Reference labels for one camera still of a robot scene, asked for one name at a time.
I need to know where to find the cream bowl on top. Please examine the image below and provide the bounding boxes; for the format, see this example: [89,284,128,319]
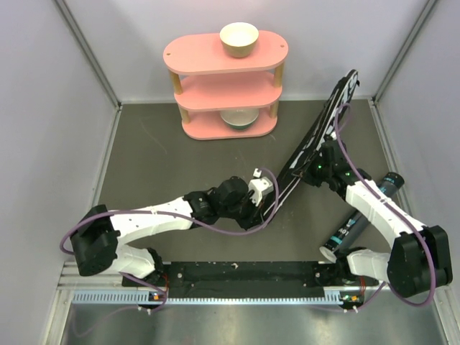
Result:
[219,22,259,58]

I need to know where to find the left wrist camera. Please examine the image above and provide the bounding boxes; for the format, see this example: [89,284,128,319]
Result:
[248,168,274,206]

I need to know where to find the green bowl on bottom shelf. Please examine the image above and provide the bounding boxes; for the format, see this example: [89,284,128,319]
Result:
[220,109,259,131]

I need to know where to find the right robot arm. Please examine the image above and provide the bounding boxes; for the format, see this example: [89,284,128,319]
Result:
[301,139,453,298]

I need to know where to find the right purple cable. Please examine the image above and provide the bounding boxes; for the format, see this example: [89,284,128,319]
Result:
[333,103,438,307]

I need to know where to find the black racket bag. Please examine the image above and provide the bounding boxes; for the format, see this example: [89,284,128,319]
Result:
[261,69,359,220]

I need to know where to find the pink three-tier shelf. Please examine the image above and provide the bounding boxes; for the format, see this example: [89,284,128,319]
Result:
[163,30,288,140]

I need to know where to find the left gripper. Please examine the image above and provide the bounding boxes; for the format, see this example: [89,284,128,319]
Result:
[219,192,264,232]

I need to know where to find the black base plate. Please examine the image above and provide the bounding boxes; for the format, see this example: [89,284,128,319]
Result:
[144,261,367,299]

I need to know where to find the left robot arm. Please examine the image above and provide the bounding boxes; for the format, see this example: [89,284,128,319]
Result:
[70,176,274,285]

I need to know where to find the black shuttlecock tube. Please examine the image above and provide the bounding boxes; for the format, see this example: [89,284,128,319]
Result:
[319,172,405,262]

